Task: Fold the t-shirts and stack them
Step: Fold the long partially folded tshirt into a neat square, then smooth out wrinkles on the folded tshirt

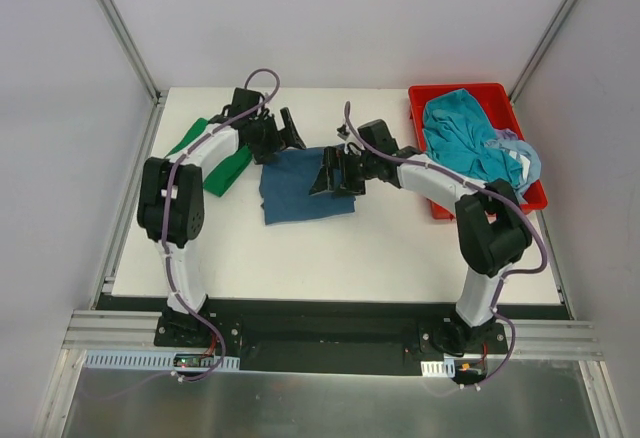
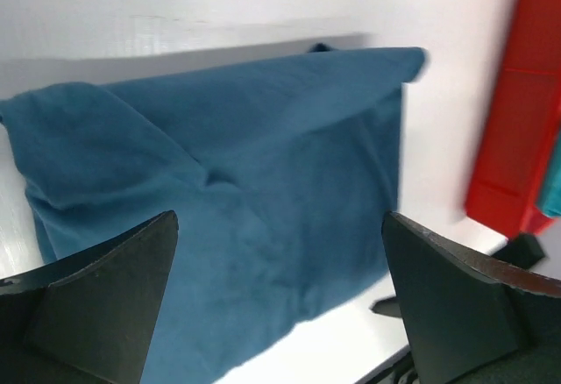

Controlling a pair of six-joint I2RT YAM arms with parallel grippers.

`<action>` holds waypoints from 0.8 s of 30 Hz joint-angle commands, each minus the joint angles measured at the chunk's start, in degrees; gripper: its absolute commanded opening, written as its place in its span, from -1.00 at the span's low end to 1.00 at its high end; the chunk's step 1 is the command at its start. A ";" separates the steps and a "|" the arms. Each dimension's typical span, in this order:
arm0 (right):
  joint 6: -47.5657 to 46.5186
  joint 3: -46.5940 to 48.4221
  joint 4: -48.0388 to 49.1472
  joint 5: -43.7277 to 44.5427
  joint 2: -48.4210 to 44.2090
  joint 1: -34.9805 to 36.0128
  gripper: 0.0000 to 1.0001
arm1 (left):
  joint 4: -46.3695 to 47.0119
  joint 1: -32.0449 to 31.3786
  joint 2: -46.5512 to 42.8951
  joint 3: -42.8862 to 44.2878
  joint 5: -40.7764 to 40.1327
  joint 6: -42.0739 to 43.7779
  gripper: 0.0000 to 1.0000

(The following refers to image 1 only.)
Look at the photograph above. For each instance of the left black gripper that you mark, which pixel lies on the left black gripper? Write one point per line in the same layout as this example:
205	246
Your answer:
273	134

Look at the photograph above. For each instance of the right aluminium frame post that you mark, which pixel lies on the right aluminium frame post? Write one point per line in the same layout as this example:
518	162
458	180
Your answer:
544	44

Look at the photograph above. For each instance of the light blue t-shirt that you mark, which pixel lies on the light blue t-shirt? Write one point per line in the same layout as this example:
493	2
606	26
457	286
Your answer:
524	160

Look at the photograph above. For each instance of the teal t-shirt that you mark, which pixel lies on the teal t-shirt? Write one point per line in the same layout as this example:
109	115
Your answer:
460	137

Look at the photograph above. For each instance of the aluminium frame post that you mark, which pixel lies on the aluminium frame post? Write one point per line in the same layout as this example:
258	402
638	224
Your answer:
544	44
130	49

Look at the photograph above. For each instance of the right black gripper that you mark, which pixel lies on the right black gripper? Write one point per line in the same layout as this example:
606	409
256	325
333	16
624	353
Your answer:
343	171

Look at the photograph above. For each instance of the green t-shirt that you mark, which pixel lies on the green t-shirt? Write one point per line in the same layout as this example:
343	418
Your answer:
218	181

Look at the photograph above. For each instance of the dark blue t-shirt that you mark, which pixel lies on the dark blue t-shirt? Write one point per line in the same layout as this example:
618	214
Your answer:
284	189

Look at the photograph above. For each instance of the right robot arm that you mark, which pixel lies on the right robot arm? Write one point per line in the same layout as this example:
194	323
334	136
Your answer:
491	229

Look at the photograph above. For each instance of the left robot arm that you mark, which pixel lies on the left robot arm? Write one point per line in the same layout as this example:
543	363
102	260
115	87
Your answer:
171	198

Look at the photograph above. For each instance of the left aluminium frame post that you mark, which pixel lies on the left aluminium frame post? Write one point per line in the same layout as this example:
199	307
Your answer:
130	49

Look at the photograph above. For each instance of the left white cable duct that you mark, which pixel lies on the left white cable duct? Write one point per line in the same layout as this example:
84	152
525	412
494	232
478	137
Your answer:
158	361

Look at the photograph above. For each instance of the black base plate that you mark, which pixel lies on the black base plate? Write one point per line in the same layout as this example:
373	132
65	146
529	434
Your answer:
184	331

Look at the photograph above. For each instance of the white cable duct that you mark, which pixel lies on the white cable duct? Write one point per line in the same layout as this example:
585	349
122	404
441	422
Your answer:
438	369
158	361

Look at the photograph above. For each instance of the right white cable duct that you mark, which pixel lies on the right white cable duct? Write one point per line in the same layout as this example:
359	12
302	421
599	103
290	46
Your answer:
438	369

